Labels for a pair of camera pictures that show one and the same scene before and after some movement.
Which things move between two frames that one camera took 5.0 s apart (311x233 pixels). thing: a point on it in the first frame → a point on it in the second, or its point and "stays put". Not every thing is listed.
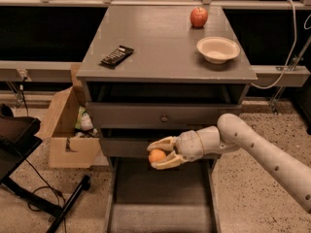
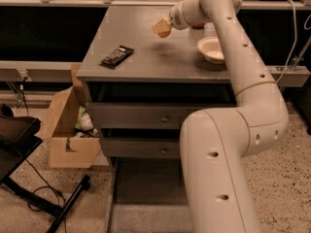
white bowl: [218, 49] stays put
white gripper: [190, 145] → [175, 19]
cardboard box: [66, 148] stays put
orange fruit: [156, 155] → [164, 34]
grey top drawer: [163, 105] stays put
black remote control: [117, 56] stays put
